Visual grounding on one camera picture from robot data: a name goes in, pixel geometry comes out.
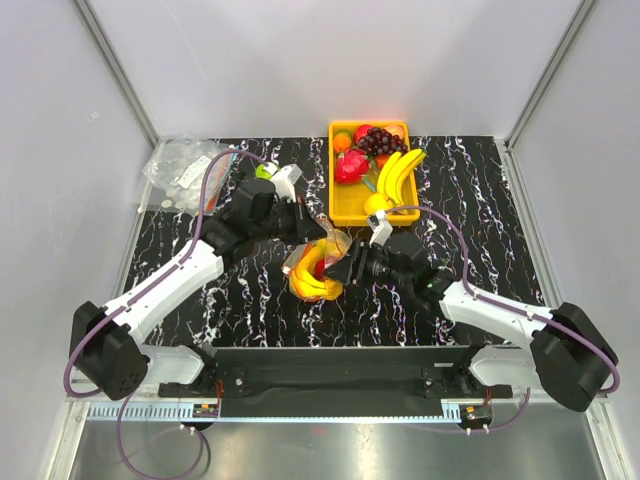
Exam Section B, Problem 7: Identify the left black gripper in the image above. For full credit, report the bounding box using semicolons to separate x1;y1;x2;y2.
252;194;328;246

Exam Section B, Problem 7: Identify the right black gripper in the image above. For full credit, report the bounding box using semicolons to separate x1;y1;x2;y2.
322;238;412;290

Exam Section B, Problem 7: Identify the red apple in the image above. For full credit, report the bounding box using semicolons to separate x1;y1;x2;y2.
313;259;342;280

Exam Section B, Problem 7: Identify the yellow mango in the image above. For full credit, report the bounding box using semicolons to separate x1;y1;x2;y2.
315;235;351;259

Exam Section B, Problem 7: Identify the clear zip bag orange zipper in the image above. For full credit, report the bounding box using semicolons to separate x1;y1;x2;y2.
282;218;352;303

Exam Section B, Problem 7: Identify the yellow banana bunch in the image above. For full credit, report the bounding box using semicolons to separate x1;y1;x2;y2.
376;149;427;207
289;243;343;302

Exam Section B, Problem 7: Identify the green apple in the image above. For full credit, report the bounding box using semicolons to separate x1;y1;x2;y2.
255;164;278;180

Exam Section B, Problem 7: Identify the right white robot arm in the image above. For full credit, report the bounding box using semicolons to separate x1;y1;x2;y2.
324;234;619;412

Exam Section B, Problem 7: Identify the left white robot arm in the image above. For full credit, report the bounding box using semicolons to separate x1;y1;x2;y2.
63;177;326;400

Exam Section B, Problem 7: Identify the stack of clear zip bags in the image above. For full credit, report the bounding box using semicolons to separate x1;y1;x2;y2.
142;137;230;215

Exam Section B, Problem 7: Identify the yellow plastic fruit tray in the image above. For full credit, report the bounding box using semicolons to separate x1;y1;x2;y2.
328;121;423;227

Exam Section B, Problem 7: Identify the yellow pear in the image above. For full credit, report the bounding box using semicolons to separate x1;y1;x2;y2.
363;193;394;215

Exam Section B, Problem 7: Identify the pink dragon fruit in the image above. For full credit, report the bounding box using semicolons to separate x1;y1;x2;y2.
334;148;370;184

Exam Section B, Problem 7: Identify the orange fruit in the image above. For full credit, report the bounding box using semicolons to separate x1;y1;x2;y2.
332;130;353;154

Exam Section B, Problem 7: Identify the yellow banana bunch in tray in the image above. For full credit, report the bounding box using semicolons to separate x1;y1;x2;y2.
376;149;427;207

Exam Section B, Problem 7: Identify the dark purple grape bunch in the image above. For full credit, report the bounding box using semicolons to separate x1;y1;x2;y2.
356;127;408;156

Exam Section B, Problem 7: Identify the red peach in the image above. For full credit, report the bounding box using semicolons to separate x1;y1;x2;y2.
353;124;372;144

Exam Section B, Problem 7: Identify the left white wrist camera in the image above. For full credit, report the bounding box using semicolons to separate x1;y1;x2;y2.
270;164;302;200

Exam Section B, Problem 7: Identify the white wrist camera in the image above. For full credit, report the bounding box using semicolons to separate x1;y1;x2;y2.
270;164;302;200
367;210;393;247

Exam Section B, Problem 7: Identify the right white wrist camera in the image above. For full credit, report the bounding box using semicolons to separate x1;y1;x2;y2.
367;210;393;247

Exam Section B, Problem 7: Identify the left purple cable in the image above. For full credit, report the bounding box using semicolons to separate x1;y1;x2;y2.
62;149;274;476

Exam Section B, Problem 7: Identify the purple cable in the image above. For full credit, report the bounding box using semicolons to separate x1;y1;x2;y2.
62;149;274;476
377;204;624;434

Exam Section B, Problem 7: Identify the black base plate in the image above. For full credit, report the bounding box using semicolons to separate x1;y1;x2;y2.
159;345;512;399

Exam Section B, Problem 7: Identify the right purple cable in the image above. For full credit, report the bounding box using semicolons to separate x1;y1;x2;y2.
377;204;624;434

